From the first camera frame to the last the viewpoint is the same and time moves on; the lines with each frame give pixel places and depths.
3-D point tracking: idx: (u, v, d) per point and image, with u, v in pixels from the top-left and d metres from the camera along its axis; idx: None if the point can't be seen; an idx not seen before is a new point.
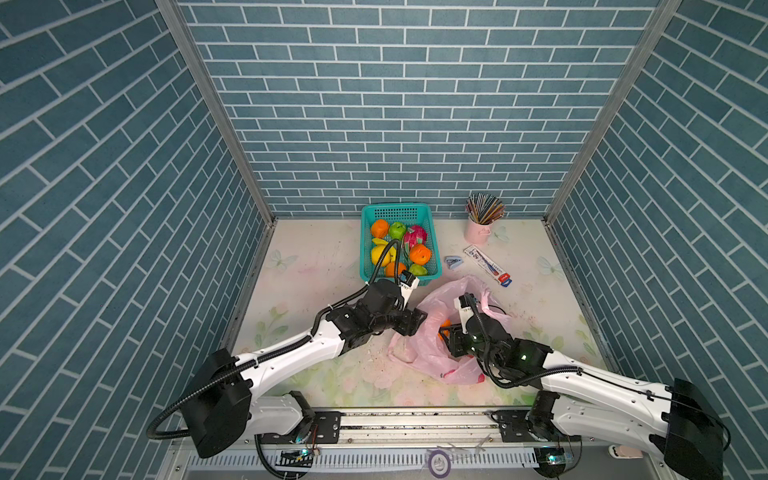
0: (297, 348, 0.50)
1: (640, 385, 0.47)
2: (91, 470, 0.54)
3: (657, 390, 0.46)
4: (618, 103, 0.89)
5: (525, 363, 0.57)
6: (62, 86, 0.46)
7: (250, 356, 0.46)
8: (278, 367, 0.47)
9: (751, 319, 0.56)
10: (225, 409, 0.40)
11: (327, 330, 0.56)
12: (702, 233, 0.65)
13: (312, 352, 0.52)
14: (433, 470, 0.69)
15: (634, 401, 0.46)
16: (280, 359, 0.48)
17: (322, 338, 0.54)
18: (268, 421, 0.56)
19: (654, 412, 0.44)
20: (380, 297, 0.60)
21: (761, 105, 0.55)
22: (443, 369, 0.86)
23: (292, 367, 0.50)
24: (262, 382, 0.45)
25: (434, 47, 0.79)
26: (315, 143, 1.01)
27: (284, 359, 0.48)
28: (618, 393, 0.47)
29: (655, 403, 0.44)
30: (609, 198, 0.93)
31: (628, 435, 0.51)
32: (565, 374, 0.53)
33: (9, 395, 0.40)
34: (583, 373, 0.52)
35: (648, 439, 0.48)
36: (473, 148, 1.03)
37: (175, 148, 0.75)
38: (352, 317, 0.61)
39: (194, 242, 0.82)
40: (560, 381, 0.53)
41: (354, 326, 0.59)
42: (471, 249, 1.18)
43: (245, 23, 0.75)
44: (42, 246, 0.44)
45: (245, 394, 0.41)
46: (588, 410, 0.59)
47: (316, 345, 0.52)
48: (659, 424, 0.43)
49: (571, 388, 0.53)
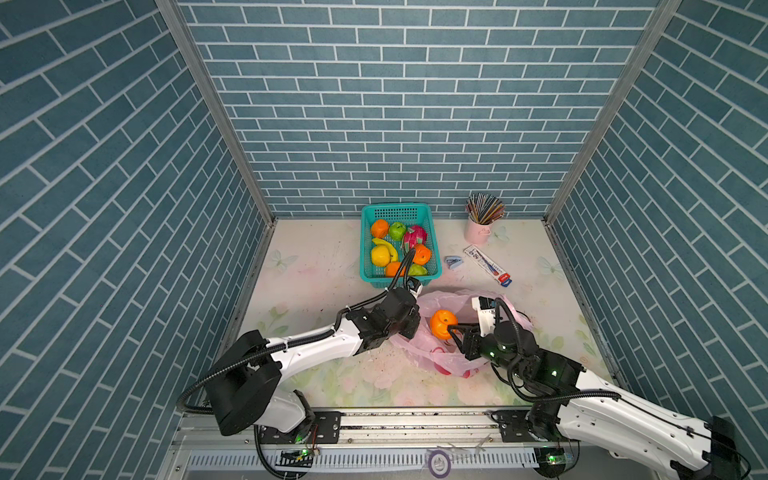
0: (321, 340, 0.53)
1: (680, 420, 0.46)
2: (91, 470, 0.54)
3: (696, 426, 0.45)
4: (618, 103, 0.89)
5: (555, 380, 0.54)
6: (62, 86, 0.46)
7: (280, 339, 0.49)
8: (304, 353, 0.49)
9: (751, 319, 0.56)
10: (255, 388, 0.42)
11: (347, 328, 0.58)
12: (702, 233, 0.65)
13: (333, 346, 0.54)
14: (433, 470, 0.69)
15: (674, 436, 0.45)
16: (307, 347, 0.50)
17: (343, 334, 0.56)
18: (279, 413, 0.58)
19: (693, 449, 0.43)
20: (399, 302, 0.64)
21: (761, 105, 0.55)
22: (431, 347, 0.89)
23: (316, 357, 0.52)
24: (290, 365, 0.47)
25: (434, 47, 0.79)
26: (315, 143, 1.01)
27: (310, 347, 0.50)
28: (655, 424, 0.47)
29: (694, 440, 0.44)
30: (609, 198, 0.93)
31: (645, 455, 0.52)
32: (600, 398, 0.51)
33: (9, 395, 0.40)
34: (620, 399, 0.50)
35: (670, 466, 0.49)
36: (473, 148, 1.03)
37: (175, 148, 0.75)
38: (370, 319, 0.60)
39: (194, 242, 0.82)
40: (594, 405, 0.51)
41: (369, 328, 0.61)
42: (471, 249, 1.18)
43: (245, 23, 0.75)
44: (42, 246, 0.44)
45: (274, 374, 0.43)
46: (598, 420, 0.59)
47: (337, 340, 0.55)
48: (696, 460, 0.43)
49: (602, 411, 0.51)
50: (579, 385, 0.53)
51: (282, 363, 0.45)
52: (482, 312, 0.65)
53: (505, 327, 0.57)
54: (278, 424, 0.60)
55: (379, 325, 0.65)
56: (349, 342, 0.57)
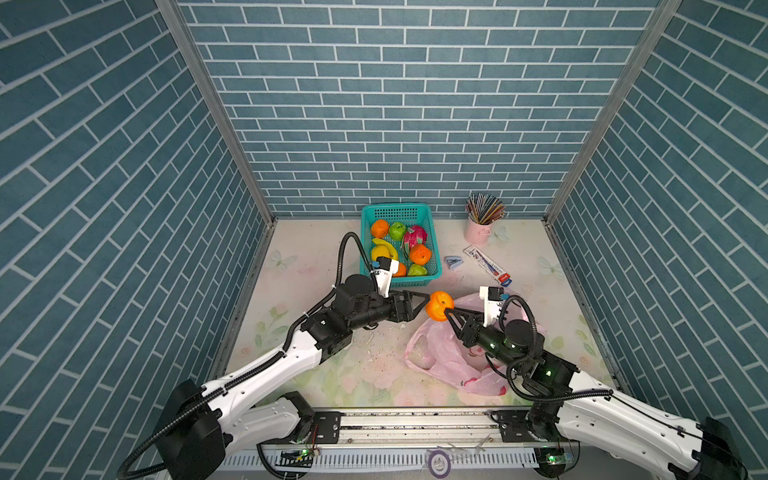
0: (272, 364, 0.49)
1: (671, 419, 0.47)
2: (91, 470, 0.54)
3: (687, 425, 0.46)
4: (618, 102, 0.89)
5: (549, 379, 0.56)
6: (61, 86, 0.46)
7: (217, 384, 0.44)
8: (250, 389, 0.45)
9: (751, 319, 0.56)
10: (195, 444, 0.39)
11: (301, 342, 0.53)
12: (702, 233, 0.65)
13: (288, 367, 0.50)
14: (433, 470, 0.69)
15: (664, 435, 0.46)
16: (251, 381, 0.46)
17: (297, 351, 0.52)
18: (261, 432, 0.56)
19: (683, 449, 0.44)
20: (348, 298, 0.55)
21: (761, 105, 0.55)
22: (464, 377, 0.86)
23: (266, 386, 0.48)
24: (234, 407, 0.43)
25: (434, 47, 0.79)
26: (315, 144, 1.01)
27: (256, 379, 0.46)
28: (648, 424, 0.47)
29: (685, 439, 0.45)
30: (609, 198, 0.93)
31: (643, 456, 0.51)
32: (593, 398, 0.52)
33: (9, 395, 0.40)
34: (612, 398, 0.51)
35: (668, 469, 0.48)
36: (473, 148, 1.03)
37: (175, 148, 0.75)
38: (328, 322, 0.58)
39: (194, 242, 0.82)
40: (588, 405, 0.53)
41: (329, 333, 0.56)
42: (471, 249, 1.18)
43: (245, 23, 0.75)
44: (42, 246, 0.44)
45: (214, 424, 0.40)
46: (599, 421, 0.59)
47: (291, 360, 0.50)
48: (686, 461, 0.44)
49: (598, 411, 0.52)
50: (573, 386, 0.54)
51: (223, 409, 0.42)
52: (489, 304, 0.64)
53: (519, 326, 0.57)
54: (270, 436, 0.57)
55: (339, 327, 0.61)
56: (304, 355, 0.52)
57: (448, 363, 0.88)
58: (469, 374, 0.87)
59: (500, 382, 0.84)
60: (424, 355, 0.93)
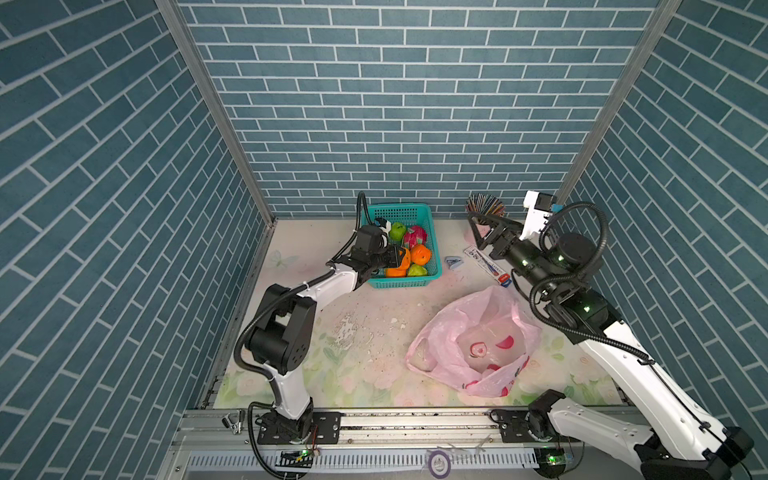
0: (331, 275, 0.63)
1: (700, 412, 0.40)
2: (90, 471, 0.54)
3: (716, 426, 0.39)
4: (618, 103, 0.89)
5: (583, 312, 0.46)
6: (62, 87, 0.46)
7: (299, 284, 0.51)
8: (322, 291, 0.57)
9: (751, 319, 0.56)
10: (298, 322, 0.49)
11: (342, 265, 0.68)
12: (702, 233, 0.65)
13: (339, 282, 0.64)
14: (433, 470, 0.69)
15: (682, 421, 0.39)
16: (324, 284, 0.59)
17: (340, 269, 0.66)
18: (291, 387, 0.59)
19: (695, 442, 0.38)
20: (369, 235, 0.73)
21: (761, 105, 0.55)
22: (465, 380, 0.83)
23: (328, 296, 0.61)
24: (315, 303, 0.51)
25: (434, 48, 0.79)
26: (315, 144, 1.01)
27: (326, 283, 0.59)
28: (668, 404, 0.40)
29: (705, 436, 0.38)
30: (609, 198, 0.93)
31: (613, 440, 0.50)
32: (622, 353, 0.43)
33: (9, 395, 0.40)
34: (648, 364, 0.43)
35: (632, 448, 0.46)
36: (473, 148, 1.03)
37: (175, 148, 0.75)
38: (353, 259, 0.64)
39: (194, 242, 0.82)
40: (611, 358, 0.44)
41: (355, 265, 0.70)
42: (471, 249, 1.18)
43: (246, 23, 0.75)
44: (41, 246, 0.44)
45: (311, 304, 0.50)
46: (585, 411, 0.59)
47: (340, 274, 0.64)
48: (689, 452, 0.38)
49: (615, 367, 0.44)
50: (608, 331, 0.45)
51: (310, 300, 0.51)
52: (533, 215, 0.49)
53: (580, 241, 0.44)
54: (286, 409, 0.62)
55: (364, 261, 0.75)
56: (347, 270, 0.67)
57: (450, 366, 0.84)
58: (470, 377, 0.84)
59: (502, 384, 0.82)
60: (425, 357, 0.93)
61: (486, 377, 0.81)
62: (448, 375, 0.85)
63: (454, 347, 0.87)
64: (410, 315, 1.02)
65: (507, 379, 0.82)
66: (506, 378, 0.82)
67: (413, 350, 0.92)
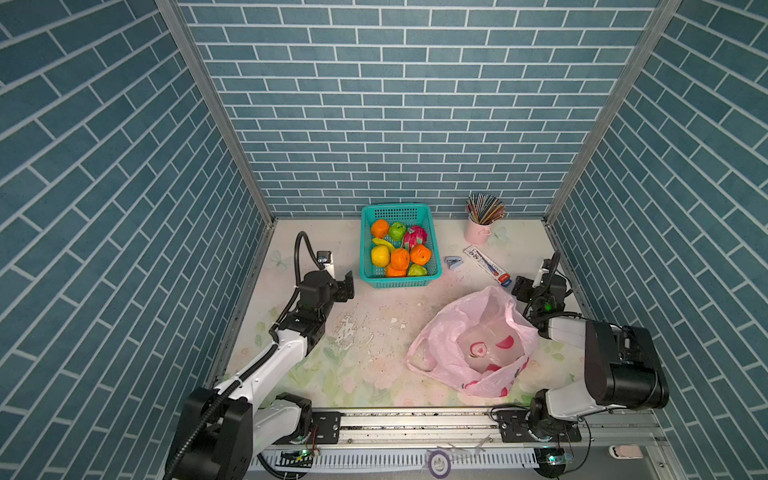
0: (270, 357, 0.52)
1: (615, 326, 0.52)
2: (91, 471, 0.54)
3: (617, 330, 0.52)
4: (618, 102, 0.89)
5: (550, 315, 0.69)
6: (62, 86, 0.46)
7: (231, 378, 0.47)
8: (263, 377, 0.49)
9: (751, 319, 0.56)
10: (234, 430, 0.40)
11: (287, 337, 0.58)
12: (702, 233, 0.65)
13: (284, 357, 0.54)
14: (433, 470, 0.69)
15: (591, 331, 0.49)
16: (263, 369, 0.50)
17: (286, 342, 0.57)
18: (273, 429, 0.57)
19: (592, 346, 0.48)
20: (313, 290, 0.63)
21: (761, 106, 0.55)
22: (465, 380, 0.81)
23: (271, 377, 0.51)
24: (255, 394, 0.46)
25: (434, 48, 0.79)
26: (315, 144, 1.01)
27: (266, 368, 0.50)
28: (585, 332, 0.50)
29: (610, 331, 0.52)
30: (609, 198, 0.93)
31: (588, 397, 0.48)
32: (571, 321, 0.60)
33: (9, 395, 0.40)
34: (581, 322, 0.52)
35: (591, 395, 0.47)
36: (473, 148, 1.03)
37: (175, 148, 0.75)
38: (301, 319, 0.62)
39: (194, 242, 0.82)
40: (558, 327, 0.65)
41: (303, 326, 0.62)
42: (471, 249, 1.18)
43: (245, 23, 0.75)
44: (42, 247, 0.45)
45: (246, 407, 0.42)
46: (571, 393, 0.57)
47: (285, 350, 0.55)
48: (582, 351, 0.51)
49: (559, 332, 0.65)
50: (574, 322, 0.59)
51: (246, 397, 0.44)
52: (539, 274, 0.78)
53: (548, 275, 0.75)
54: (277, 439, 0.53)
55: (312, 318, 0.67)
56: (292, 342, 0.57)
57: (450, 366, 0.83)
58: (470, 376, 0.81)
59: (502, 385, 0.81)
60: (425, 357, 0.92)
61: (486, 377, 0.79)
62: (447, 375, 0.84)
63: (454, 346, 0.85)
64: (410, 315, 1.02)
65: (507, 379, 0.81)
66: (506, 379, 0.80)
67: (413, 349, 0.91)
